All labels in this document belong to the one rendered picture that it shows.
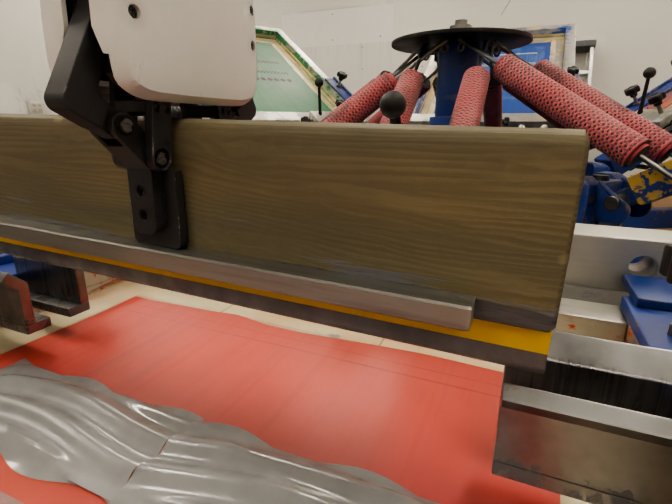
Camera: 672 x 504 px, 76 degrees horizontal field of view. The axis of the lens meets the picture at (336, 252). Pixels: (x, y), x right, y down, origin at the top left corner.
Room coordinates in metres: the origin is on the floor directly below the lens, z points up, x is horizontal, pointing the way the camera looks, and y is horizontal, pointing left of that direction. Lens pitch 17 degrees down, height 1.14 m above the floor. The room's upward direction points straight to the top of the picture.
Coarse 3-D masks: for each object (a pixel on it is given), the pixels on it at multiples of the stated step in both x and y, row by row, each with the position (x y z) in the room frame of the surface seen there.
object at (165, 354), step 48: (48, 336) 0.34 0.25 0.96; (96, 336) 0.34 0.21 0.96; (144, 336) 0.34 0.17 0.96; (192, 336) 0.34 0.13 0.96; (240, 336) 0.34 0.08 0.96; (288, 336) 0.34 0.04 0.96; (144, 384) 0.27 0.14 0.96; (192, 384) 0.27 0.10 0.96; (240, 384) 0.27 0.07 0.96; (0, 480) 0.18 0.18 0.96
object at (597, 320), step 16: (96, 288) 0.45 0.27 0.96; (560, 304) 0.33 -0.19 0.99; (576, 304) 0.34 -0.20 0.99; (592, 304) 0.34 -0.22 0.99; (608, 304) 0.34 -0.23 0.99; (560, 320) 0.32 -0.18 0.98; (576, 320) 0.31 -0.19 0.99; (592, 320) 0.31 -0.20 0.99; (608, 320) 0.31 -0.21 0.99; (624, 320) 0.30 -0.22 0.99; (592, 336) 0.31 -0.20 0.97; (608, 336) 0.30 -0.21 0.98; (624, 336) 0.30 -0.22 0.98
